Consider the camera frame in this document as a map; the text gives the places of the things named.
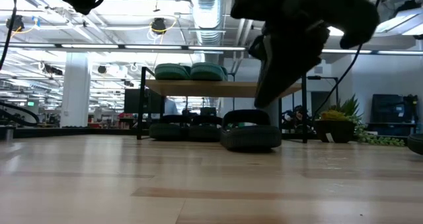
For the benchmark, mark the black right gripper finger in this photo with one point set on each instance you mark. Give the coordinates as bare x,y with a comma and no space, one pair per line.
287,62

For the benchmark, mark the teal rubber slide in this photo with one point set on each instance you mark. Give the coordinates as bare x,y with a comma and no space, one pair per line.
206,72
172,72

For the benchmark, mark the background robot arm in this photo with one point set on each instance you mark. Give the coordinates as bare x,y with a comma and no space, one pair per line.
294,120

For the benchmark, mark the black-framed wooden shoe shelf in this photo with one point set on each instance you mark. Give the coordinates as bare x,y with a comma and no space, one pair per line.
198,89

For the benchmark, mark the potted succulent plant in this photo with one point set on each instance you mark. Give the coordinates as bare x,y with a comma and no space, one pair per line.
333,129

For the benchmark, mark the black equipment cabinet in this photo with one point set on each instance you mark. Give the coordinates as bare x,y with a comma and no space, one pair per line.
390,108

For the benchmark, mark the black background monitor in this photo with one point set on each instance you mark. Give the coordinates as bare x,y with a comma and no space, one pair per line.
132,101

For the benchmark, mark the black round ceiling speaker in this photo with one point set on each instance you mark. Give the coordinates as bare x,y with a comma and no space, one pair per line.
101,69

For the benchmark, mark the ceiling light strip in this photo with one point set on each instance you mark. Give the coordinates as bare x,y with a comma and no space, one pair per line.
89,46

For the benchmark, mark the white building column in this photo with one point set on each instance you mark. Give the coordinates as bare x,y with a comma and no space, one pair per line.
76,92

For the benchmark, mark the silver ventilation duct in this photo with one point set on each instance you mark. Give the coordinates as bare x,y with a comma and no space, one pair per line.
208,12

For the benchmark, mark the black ceiling camera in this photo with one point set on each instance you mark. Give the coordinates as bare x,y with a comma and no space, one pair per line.
158,25
15,22

